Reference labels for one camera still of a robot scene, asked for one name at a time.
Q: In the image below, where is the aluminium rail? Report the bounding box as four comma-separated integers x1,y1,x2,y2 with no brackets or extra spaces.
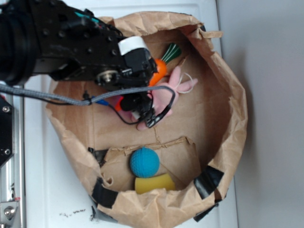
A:
0,92,27,228

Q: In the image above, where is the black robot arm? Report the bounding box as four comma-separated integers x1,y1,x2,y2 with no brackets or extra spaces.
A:
0,0,157,91

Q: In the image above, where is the brown paper bag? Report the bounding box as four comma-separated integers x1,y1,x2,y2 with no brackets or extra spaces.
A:
46,12,248,228

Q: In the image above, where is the black octagonal mount plate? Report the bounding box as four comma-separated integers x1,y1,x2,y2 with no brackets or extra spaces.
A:
0,95,13,168

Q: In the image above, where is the yellow sponge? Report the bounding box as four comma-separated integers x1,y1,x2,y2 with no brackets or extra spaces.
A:
134,173,176,194

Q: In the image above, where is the orange toy carrot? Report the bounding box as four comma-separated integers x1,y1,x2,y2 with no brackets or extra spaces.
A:
115,43,182,112

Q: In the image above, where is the pink plush bunny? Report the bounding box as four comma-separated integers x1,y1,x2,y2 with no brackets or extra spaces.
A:
111,66,199,131

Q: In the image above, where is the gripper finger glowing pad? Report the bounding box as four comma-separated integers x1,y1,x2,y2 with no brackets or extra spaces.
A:
118,93,157,128

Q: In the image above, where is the black cable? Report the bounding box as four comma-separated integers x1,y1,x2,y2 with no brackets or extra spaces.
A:
47,85,176,129

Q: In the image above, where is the grey braided cable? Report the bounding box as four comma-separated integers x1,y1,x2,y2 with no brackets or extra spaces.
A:
0,84,176,106

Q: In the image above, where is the blue dimpled ball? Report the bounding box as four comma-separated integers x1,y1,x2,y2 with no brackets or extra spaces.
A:
130,147,160,178

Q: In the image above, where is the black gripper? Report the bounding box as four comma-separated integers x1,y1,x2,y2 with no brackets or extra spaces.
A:
30,0,157,91

